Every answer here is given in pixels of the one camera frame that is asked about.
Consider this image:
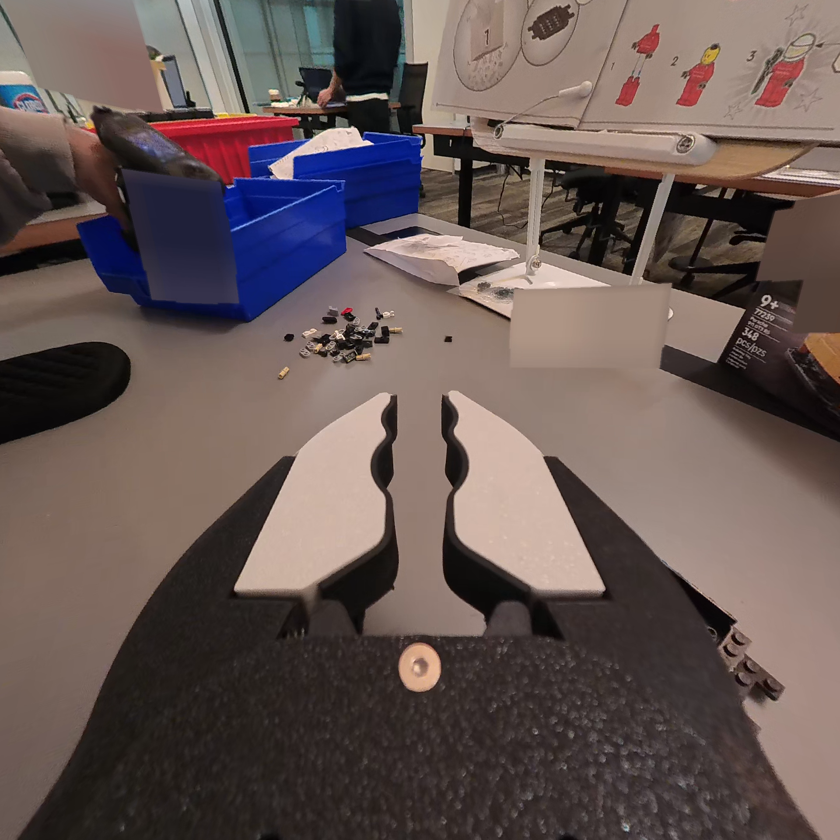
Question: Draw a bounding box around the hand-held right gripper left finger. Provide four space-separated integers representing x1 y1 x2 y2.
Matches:
233 392 401 634

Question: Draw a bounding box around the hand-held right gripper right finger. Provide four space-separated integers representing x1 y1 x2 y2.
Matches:
441 390 608 636

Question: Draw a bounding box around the blue plastic bin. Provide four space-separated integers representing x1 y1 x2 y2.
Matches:
248 131 424 229
77 177 347 322

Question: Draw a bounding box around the pile of small toy bricks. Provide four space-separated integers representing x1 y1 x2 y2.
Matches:
276 305 457 382

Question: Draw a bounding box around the black studded toy plate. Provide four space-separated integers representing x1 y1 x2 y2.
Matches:
663 561 785 700

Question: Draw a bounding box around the grey desk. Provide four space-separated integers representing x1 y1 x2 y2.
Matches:
0 220 840 840

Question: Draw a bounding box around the person's left hand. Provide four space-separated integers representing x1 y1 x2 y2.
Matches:
67 125 135 240

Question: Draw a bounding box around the red plastic bin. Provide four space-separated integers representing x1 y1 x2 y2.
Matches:
147 117 299 185

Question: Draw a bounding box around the wooden top table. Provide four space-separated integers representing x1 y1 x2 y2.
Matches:
0 200 111 258
262 98 401 139

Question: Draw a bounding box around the white wipes canister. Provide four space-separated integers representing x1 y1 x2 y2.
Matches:
0 72 48 116

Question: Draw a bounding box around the white printed paper bag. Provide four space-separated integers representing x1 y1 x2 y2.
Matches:
363 234 521 286
269 128 365 179

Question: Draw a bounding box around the clear bag of small parts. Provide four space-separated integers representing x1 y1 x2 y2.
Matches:
459 279 519 319

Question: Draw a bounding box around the black padded armrest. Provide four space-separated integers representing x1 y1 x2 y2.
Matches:
0 341 132 446

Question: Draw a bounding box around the black office chair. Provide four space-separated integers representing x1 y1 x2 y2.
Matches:
397 62 429 135
663 190 798 290
541 164 632 263

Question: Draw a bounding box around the black toy car box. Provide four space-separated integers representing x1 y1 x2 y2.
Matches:
718 279 840 427

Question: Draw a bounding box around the white and wood book stand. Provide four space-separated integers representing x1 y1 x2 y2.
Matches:
459 115 815 322

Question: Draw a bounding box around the toy instruction booklet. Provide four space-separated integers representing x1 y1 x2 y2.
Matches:
432 0 840 142

